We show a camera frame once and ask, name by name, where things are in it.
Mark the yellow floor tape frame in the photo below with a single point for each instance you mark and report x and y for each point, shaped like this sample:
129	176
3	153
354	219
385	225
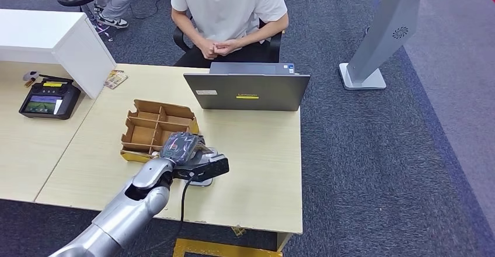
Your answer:
216	248

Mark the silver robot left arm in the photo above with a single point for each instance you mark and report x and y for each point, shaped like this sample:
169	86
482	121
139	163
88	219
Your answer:
127	212

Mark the small yellow tape scrap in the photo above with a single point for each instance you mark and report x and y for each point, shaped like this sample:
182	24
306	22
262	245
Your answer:
238	231

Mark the person's right hand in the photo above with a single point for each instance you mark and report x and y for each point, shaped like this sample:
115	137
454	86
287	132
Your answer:
209	50

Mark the white cabinet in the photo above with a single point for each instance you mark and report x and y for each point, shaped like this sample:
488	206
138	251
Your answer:
31	34

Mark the seated person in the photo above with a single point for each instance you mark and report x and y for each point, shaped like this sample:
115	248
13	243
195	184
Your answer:
228	3

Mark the black stool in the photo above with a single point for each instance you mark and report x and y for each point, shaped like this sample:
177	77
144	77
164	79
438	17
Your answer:
75	0

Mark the small grey hammer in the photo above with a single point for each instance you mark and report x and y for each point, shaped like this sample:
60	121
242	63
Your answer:
30	76

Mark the grey card reader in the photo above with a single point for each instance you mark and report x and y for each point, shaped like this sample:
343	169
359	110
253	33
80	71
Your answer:
201	183

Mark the person's left hand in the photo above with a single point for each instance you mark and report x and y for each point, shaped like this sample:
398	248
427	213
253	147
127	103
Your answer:
228	47

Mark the black remote controller with screen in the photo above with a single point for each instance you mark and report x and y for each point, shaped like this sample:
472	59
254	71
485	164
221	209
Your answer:
50	100

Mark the grey kiosk stand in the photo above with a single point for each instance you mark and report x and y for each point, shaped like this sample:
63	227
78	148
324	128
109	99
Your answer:
383	27

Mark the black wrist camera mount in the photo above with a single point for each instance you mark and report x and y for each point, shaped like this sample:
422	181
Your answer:
209	168

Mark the grey Lenovo laptop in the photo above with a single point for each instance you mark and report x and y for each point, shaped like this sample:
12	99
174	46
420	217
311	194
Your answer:
247	92

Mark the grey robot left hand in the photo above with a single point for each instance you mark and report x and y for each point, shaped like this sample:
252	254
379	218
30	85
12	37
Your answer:
180	147

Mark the cardboard divider box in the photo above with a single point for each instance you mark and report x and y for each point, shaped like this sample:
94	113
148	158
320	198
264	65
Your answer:
147	131

